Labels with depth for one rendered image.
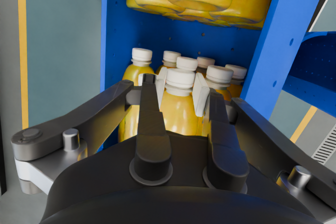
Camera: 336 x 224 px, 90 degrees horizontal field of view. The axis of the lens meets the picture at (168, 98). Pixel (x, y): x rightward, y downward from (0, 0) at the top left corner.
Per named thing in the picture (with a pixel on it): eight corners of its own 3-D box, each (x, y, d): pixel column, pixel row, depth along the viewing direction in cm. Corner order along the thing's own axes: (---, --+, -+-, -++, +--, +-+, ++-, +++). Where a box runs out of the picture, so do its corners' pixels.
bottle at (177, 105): (162, 221, 24) (185, 99, 18) (131, 190, 28) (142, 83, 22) (189, 193, 29) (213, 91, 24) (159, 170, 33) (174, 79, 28)
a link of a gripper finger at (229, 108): (210, 102, 14) (246, 108, 14) (203, 85, 19) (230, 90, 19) (206, 118, 15) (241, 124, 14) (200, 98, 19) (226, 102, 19)
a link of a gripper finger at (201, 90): (202, 87, 15) (210, 88, 15) (196, 71, 22) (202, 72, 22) (195, 116, 16) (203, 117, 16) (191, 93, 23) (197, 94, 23)
